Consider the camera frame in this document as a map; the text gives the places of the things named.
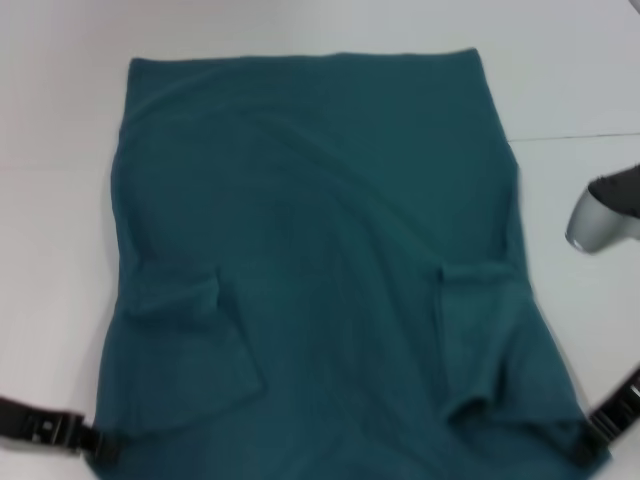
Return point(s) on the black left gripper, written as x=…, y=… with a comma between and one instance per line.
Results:
x=35, y=420

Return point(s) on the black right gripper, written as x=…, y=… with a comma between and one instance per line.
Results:
x=620, y=400

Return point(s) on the blue shirt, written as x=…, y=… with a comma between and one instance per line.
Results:
x=320, y=275

